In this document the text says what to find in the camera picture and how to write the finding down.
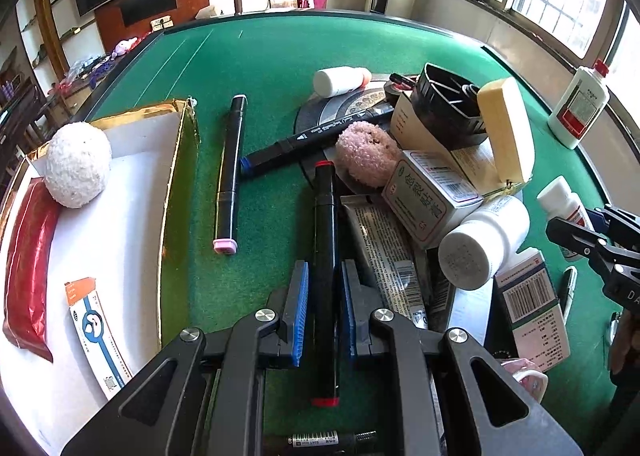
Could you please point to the cream glasses case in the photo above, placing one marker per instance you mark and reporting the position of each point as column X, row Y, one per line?
column 507, row 130

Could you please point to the gold cardboard box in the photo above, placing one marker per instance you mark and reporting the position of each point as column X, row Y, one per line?
column 125, row 246

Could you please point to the white blue flat box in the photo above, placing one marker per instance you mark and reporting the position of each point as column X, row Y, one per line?
column 95, row 336

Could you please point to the white liquor bottle red cap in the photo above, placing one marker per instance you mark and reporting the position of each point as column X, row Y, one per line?
column 577, row 105

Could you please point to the black marker blue cap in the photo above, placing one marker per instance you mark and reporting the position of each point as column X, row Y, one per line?
column 310, row 138

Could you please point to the large white pill bottle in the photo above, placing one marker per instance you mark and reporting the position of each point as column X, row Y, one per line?
column 480, row 241

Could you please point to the red foil packet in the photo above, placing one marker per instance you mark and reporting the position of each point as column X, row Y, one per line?
column 30, row 261

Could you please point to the white bottle pink cap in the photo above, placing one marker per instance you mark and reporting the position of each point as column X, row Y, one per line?
column 337, row 80

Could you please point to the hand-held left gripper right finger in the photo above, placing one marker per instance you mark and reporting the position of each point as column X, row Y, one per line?
column 348, row 316

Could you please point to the silver tube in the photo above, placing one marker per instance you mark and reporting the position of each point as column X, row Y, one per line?
column 385, row 246

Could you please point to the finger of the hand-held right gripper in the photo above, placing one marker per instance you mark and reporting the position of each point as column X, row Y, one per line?
column 620, row 223
column 575, row 241

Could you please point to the black silver pen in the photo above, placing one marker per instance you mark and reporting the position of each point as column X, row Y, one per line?
column 567, row 286

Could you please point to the pink clear case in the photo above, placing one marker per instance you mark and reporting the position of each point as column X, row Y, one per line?
column 530, row 378

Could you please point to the beige medicine box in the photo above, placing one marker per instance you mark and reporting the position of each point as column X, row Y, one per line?
column 407, row 123

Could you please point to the green white medicine box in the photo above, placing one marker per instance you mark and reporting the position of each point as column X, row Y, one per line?
column 425, row 196

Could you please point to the black marker red caps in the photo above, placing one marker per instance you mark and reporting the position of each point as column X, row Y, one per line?
column 325, row 236

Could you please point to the white power strip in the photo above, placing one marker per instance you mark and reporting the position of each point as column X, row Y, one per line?
column 160, row 24

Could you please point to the wall display shelf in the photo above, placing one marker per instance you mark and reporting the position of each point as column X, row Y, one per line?
column 50, row 25

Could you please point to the black plastic holder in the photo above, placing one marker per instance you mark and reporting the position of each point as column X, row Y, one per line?
column 445, row 105

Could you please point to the small white carton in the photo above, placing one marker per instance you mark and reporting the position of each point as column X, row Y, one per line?
column 207, row 11

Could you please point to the white fluffy ball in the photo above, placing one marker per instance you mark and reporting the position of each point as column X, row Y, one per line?
column 77, row 165

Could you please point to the pink plush toy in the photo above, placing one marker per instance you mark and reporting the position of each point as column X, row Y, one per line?
column 125, row 46

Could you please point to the pink fluffy ball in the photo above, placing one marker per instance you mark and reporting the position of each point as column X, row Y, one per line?
column 362, row 155

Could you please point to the black marker pink cap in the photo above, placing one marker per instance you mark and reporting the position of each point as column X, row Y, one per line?
column 230, row 160

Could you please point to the blue white medicine box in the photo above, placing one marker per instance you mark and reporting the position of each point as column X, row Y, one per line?
column 532, row 306

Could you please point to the wooden television cabinet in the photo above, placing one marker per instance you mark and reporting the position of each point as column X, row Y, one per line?
column 190, row 0

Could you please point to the small white bottle red label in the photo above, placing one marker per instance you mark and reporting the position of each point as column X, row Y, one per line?
column 560, row 201

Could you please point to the black pen threaded tip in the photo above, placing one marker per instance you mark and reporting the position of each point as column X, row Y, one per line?
column 325, row 438

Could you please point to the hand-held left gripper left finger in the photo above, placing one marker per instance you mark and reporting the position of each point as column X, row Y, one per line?
column 300, row 316

